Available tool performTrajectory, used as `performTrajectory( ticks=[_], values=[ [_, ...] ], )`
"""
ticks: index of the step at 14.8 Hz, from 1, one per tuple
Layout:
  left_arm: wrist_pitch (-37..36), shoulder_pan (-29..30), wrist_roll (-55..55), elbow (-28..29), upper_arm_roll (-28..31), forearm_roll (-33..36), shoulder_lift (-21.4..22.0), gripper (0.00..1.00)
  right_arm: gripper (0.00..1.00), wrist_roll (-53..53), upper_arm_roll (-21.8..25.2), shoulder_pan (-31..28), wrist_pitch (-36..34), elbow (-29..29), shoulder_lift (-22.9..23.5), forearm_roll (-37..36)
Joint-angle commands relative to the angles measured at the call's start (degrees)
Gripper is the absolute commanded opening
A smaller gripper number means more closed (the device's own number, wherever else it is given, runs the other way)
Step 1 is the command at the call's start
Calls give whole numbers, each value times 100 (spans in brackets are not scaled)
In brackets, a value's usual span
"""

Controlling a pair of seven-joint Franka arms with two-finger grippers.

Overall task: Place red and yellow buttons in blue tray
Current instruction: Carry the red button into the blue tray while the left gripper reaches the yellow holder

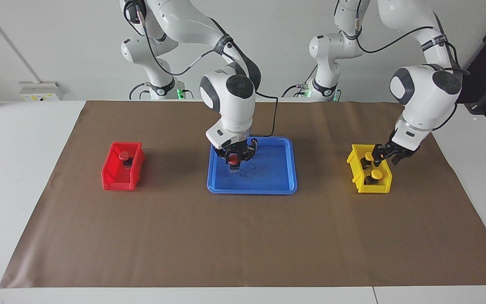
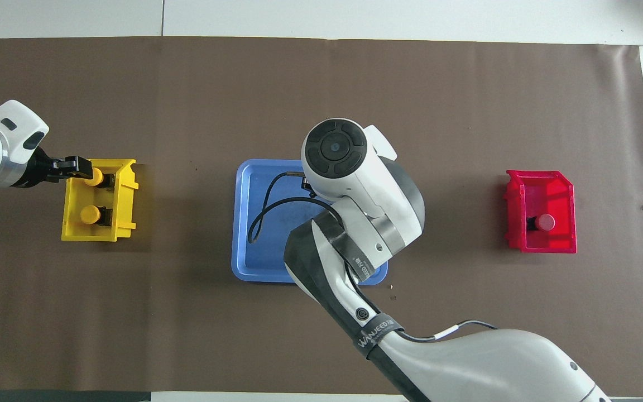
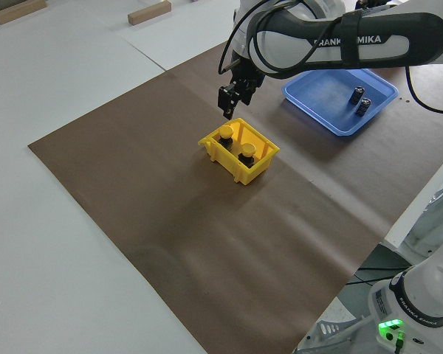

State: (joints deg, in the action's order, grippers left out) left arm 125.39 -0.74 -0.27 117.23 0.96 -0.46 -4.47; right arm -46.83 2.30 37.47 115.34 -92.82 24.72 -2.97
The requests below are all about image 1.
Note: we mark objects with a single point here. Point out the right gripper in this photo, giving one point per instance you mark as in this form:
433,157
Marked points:
233,147

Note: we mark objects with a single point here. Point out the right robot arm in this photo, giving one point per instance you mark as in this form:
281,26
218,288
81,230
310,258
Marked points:
184,21

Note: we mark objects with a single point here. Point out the white wall socket box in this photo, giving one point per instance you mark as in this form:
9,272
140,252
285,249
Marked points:
40,91

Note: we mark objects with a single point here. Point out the yellow plastic bin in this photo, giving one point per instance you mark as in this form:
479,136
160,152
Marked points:
373,188

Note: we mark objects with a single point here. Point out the yellow push button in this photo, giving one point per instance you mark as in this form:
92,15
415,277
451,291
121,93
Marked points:
368,157
376,174

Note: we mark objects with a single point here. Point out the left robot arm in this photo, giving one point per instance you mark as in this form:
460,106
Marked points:
426,95

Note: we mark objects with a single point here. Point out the blue plastic tray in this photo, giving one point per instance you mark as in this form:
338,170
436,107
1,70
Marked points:
268,173

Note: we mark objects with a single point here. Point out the red plastic bin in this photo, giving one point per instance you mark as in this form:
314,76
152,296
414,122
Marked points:
118,177

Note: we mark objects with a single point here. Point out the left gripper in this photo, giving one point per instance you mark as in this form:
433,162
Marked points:
401,150

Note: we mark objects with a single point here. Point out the red push button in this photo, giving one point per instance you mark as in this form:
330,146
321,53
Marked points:
233,161
124,156

